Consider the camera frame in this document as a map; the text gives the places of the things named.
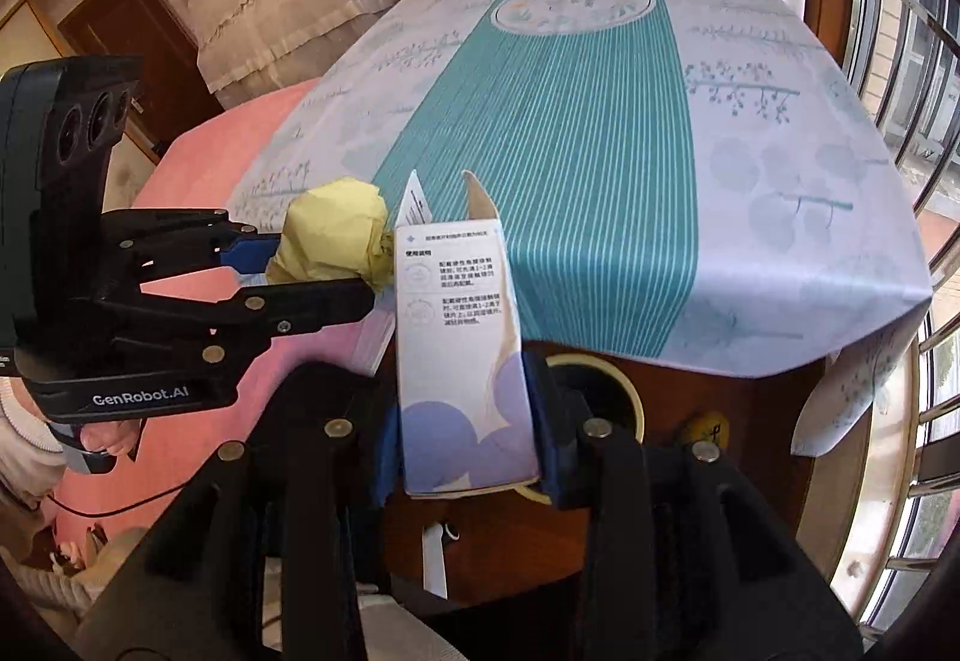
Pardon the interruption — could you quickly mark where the small white cardboard box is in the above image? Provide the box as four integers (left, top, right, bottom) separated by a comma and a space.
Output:
394, 172, 540, 498

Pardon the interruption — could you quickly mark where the yellow paper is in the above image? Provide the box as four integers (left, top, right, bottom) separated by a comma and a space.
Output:
265, 178, 394, 292

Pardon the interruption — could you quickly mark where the beige sleeved left forearm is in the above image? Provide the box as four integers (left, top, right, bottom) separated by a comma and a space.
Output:
0, 376, 67, 560

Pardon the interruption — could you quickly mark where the blue yellow trash bin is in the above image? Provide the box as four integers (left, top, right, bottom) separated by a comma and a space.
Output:
517, 352, 646, 507

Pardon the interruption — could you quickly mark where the person's left hand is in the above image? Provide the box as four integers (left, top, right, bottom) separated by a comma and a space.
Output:
80, 418, 143, 459

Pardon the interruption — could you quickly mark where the dark wooden door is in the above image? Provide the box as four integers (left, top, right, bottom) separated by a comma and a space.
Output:
59, 0, 223, 157

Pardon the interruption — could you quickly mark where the blue white patterned tablecloth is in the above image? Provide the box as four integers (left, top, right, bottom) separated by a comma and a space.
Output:
228, 0, 932, 457

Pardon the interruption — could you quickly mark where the window security grille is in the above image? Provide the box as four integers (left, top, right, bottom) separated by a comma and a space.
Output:
833, 0, 958, 641

